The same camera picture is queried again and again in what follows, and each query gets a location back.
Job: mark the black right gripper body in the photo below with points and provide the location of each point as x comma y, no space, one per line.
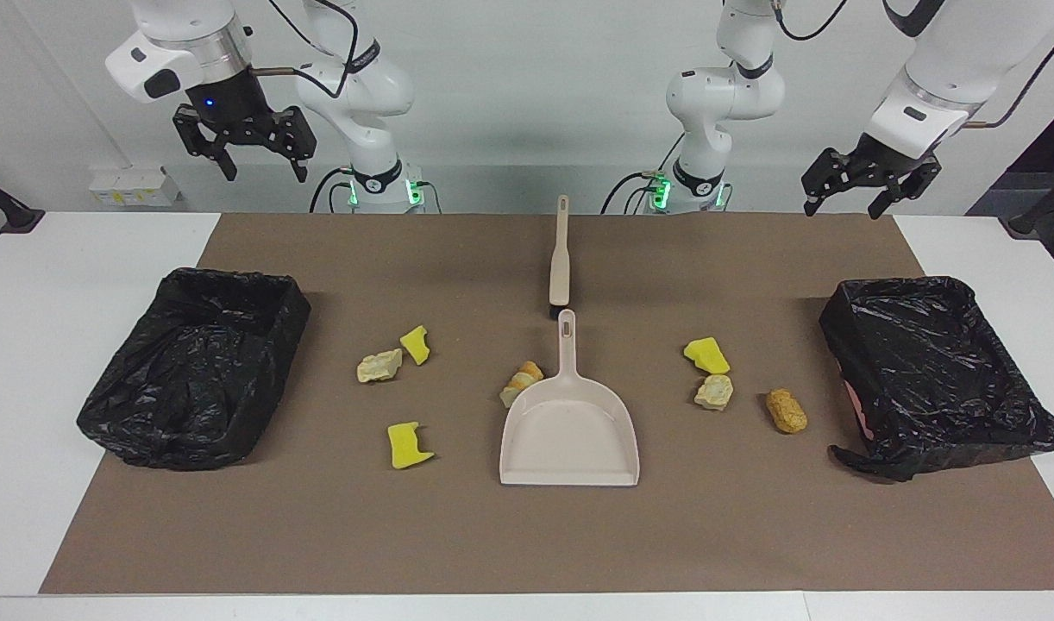
229,108

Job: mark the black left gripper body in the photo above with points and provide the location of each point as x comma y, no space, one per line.
881,164

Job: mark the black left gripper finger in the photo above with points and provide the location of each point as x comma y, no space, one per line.
911,188
825,177

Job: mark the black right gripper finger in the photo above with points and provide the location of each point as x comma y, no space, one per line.
203,138
296,138

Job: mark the yellow sponge wedge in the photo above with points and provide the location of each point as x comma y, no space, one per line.
706,354

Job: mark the orange-brown sponge chunk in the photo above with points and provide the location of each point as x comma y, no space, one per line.
787,411

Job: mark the small yellow sponge piece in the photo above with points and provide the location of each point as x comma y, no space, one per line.
416,345

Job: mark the beige foam chunk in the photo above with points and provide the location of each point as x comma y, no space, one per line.
520,384
714,392
379,366

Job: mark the beige hand brush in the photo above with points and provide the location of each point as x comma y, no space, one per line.
560,259

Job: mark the notched yellow sponge piece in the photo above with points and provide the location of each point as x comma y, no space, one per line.
404,448

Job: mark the beige plastic dustpan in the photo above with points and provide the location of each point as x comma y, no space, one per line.
570,431

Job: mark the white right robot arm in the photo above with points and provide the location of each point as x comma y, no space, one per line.
359,86

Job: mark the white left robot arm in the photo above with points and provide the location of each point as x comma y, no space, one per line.
717,95

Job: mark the black bag lined pink bin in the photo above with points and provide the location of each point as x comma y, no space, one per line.
932,371

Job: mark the white power strip box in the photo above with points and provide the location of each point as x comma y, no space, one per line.
134,187

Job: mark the dark background equipment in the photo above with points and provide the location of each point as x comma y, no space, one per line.
1053,147

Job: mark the brown table mat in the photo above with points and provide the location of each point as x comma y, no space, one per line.
527,535

